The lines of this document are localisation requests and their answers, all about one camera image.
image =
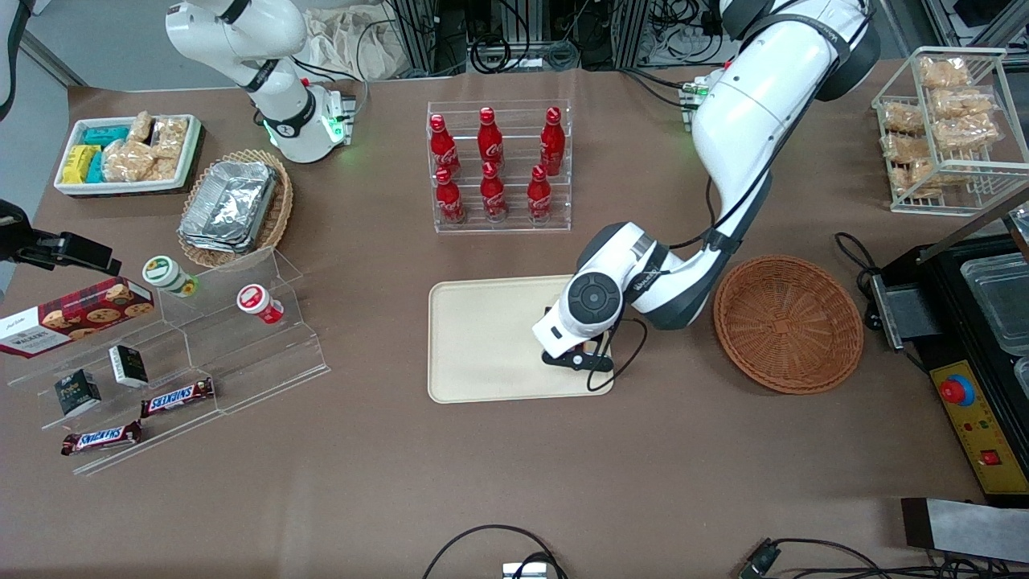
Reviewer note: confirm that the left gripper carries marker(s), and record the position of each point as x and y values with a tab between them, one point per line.
547	310

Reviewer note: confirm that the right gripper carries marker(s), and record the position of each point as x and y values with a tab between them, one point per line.
50	248

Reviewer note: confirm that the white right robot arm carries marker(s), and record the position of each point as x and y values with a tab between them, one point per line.
241	32

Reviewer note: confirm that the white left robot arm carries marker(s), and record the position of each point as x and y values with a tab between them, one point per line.
756	104

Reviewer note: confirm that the beige plastic tray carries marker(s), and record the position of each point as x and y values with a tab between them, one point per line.
482	338

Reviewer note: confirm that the dark tray under bin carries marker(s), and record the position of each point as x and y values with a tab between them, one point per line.
202	165

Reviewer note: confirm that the aluminium foil tray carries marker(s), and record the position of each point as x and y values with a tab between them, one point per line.
229	201

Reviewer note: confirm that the light oval wicker basket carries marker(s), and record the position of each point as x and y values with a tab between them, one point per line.
277	217

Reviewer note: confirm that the brown round wicker basket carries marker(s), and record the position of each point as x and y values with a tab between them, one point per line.
788	322

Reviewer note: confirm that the red tartan Walkers cookie box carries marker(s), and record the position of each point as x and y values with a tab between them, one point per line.
80	314

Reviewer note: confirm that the white snack bin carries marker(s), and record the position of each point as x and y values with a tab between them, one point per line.
120	186

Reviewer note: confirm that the teal snack pack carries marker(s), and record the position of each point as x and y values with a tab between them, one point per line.
95	167
106	135

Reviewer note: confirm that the yellow snack pack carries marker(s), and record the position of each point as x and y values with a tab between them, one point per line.
78	163

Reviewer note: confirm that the green lidded cup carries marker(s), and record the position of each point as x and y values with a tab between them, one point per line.
161	271

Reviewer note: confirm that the clear rice cracker pack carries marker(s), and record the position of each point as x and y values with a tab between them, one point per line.
171	137
166	169
127	162
141	126

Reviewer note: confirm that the small black carton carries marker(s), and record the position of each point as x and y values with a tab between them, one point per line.
129	366
78	394

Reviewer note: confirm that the red Coca-Cola bottle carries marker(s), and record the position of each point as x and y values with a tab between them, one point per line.
493	193
552	138
440	145
539	195
448	197
489	137

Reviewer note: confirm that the clear acrylic bottle rack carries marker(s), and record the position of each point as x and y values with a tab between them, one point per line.
470	226

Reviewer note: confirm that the Snickers chocolate bar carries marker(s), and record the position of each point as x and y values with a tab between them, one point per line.
177	396
102	438

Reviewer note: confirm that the red lidded cup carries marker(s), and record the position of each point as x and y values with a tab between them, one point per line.
253	299

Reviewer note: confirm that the clear acrylic tiered shelf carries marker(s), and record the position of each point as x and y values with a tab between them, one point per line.
241	354

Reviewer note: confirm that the silver connector block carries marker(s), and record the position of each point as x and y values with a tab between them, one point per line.
526	571

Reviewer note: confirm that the beige cloth bag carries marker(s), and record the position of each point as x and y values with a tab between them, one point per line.
354	48

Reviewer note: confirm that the black countertop appliance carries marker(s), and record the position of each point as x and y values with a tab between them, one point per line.
940	322

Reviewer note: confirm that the red emergency stop button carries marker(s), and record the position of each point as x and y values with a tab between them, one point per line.
957	391

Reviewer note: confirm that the clear bagged pastry pack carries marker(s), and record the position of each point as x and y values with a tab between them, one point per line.
904	117
904	149
961	103
920	177
944	72
969	133

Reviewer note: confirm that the yellow control panel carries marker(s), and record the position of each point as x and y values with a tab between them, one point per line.
981	434

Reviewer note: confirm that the long metal bar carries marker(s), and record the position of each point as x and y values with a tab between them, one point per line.
973	225

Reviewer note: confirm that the grey metal plate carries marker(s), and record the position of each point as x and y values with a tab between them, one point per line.
965	531

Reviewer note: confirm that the small red square button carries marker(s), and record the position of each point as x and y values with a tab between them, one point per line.
990	457

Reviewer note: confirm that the clear plastic container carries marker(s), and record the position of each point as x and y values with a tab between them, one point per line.
1005	297

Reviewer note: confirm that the aluminium frame post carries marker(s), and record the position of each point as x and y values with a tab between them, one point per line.
635	24
418	32

